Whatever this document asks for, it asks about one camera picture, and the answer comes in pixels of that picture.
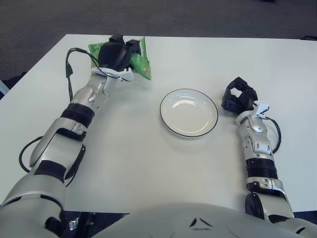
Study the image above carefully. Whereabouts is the green snack bag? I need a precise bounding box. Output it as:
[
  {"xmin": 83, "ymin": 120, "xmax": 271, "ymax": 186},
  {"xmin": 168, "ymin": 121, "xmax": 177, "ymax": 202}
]
[{"xmin": 88, "ymin": 37, "xmax": 152, "ymax": 80}]

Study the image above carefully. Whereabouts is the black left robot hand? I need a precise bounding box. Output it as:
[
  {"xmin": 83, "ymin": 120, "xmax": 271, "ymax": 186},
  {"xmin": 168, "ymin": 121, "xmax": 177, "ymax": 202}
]
[{"xmin": 98, "ymin": 35, "xmax": 143, "ymax": 72}]

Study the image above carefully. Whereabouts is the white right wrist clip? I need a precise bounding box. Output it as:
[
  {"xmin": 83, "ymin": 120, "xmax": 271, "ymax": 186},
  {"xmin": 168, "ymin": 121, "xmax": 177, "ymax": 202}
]
[{"xmin": 252, "ymin": 103, "xmax": 270, "ymax": 119}]

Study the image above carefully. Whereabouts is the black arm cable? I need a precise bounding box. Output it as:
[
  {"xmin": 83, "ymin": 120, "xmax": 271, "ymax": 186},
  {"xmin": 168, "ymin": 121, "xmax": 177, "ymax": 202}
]
[
  {"xmin": 264, "ymin": 116, "xmax": 282, "ymax": 153},
  {"xmin": 19, "ymin": 47, "xmax": 100, "ymax": 187}
]

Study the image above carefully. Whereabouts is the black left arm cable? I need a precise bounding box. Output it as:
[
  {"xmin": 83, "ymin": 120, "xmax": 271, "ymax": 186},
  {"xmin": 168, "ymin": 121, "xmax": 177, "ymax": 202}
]
[{"xmin": 19, "ymin": 47, "xmax": 100, "ymax": 187}]

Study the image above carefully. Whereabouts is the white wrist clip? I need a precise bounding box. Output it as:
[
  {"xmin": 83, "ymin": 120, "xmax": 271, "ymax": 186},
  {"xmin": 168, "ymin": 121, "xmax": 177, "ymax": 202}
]
[
  {"xmin": 252, "ymin": 103, "xmax": 270, "ymax": 119},
  {"xmin": 91, "ymin": 67, "xmax": 135, "ymax": 82}
]

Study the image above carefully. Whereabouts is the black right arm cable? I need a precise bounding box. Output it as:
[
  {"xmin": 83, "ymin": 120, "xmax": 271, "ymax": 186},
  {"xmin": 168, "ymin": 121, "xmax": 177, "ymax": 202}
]
[{"xmin": 264, "ymin": 116, "xmax": 282, "ymax": 153}]

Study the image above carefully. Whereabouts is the white plate black rim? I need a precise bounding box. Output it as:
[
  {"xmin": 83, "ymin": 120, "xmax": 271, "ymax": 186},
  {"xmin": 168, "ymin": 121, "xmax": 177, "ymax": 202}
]
[{"xmin": 159, "ymin": 88, "xmax": 219, "ymax": 138}]

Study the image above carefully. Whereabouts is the grey robot torso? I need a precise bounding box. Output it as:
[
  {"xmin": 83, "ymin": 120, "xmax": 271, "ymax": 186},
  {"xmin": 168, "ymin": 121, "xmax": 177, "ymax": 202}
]
[{"xmin": 94, "ymin": 202, "xmax": 317, "ymax": 238}]

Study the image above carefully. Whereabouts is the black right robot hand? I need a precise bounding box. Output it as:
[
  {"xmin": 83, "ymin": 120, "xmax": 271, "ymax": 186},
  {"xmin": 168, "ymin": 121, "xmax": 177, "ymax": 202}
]
[{"xmin": 221, "ymin": 77, "xmax": 259, "ymax": 115}]

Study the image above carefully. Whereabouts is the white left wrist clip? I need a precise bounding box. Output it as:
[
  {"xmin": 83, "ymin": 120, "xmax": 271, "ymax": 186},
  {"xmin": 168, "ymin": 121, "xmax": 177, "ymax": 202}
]
[{"xmin": 91, "ymin": 67, "xmax": 135, "ymax": 82}]

